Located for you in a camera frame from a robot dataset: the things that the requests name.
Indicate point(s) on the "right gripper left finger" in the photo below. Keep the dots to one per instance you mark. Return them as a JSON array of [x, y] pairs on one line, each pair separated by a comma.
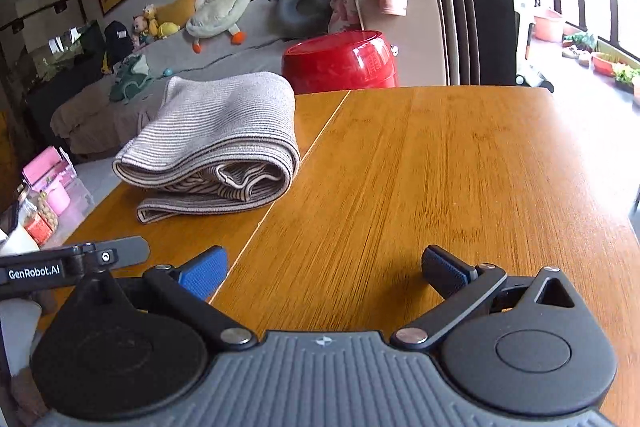
[[183, 294]]

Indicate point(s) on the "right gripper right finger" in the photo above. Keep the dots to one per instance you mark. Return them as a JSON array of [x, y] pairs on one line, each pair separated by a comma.
[[464, 289]]

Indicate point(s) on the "grey neck pillow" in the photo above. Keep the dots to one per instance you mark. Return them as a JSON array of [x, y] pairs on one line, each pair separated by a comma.
[[300, 19]]

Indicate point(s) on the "pink plastic basin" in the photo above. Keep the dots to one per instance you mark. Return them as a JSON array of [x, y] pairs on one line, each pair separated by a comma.
[[549, 25]]

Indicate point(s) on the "grey covered sofa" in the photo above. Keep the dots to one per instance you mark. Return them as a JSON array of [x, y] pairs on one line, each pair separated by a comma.
[[92, 125]]

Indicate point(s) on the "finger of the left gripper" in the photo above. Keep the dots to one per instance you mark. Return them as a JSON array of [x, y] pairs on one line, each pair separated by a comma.
[[122, 253]]

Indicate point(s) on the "pink storage box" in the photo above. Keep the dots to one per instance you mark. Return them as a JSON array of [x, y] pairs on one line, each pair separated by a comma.
[[52, 175]]

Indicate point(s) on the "grey striped knit sweater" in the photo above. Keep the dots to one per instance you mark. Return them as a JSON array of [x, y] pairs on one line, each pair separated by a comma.
[[215, 147]]

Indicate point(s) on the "yellow plush toy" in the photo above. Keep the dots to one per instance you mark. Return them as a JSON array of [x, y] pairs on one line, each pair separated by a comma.
[[146, 29]]

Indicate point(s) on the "green dinosaur plush toy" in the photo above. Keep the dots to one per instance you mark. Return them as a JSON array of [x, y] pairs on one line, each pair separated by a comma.
[[132, 78]]

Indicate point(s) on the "white upright vacuum cleaner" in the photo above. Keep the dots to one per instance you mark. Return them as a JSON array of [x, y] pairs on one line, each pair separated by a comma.
[[527, 6]]

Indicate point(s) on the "white goose plush toy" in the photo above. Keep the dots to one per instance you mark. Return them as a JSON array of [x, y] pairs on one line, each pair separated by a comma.
[[214, 17]]

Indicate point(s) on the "red bowl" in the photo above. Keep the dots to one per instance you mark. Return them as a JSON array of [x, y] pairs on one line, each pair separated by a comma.
[[606, 64]]

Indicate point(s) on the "red round stool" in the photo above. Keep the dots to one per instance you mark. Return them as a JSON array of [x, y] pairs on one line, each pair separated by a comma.
[[347, 60]]

